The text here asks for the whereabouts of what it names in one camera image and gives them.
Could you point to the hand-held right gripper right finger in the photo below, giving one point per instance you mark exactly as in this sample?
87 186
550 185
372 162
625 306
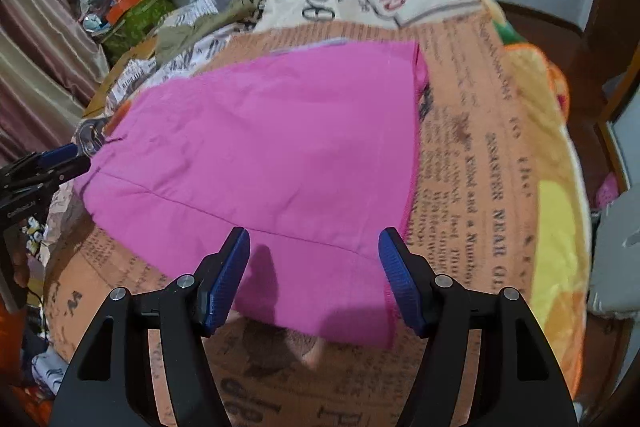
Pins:
400 282

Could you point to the wooden lap desk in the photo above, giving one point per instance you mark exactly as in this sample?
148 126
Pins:
100 99

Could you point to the olive green pants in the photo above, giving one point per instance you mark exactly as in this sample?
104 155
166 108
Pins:
210 24

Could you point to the orange box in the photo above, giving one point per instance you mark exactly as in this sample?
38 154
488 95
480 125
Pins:
122 2

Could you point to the green patterned bag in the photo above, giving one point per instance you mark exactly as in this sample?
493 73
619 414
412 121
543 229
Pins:
140 24

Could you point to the pink pants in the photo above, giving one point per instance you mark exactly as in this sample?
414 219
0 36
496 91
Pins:
250 147

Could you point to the yellow orange blanket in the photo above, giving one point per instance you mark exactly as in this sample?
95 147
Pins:
555 227

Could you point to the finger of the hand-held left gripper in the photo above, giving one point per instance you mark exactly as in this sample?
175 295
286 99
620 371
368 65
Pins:
57 155
67 171

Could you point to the newspaper print blanket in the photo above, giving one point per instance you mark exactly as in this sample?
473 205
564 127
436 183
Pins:
475 157

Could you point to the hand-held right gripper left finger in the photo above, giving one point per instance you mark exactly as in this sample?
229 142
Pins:
225 279

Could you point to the white suitcase with stickers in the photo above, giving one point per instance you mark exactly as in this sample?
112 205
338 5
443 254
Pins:
617 257

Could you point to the striped red curtain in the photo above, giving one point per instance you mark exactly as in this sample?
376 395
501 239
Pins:
35 57

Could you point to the wardrobe with frosted sliding door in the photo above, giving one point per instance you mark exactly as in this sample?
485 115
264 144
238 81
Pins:
617 127

